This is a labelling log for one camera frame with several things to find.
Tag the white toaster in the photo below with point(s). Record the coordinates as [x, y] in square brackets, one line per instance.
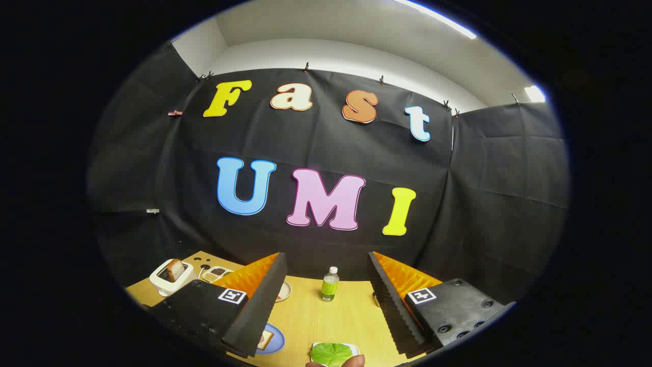
[163, 285]

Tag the white divided bean dish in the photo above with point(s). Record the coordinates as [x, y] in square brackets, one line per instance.
[211, 277]

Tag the square white plate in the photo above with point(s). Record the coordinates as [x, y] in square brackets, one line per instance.
[355, 349]

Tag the green lettuce leaf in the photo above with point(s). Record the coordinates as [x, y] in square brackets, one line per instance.
[331, 354]

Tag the round white plate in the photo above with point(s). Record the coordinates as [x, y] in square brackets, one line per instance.
[284, 291]

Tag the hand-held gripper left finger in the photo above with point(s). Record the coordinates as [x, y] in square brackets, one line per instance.
[262, 311]

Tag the toasted bread slice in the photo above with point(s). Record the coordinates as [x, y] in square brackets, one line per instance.
[175, 270]

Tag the ceiling light strip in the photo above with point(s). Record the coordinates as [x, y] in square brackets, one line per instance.
[535, 94]

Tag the green label drink bottle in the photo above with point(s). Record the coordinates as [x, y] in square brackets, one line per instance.
[329, 288]

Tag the white bread slice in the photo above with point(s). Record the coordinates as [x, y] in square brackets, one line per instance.
[265, 340]

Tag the blue plate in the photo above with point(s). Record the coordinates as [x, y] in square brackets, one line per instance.
[276, 341]

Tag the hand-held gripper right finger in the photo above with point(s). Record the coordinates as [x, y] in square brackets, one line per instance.
[389, 311]

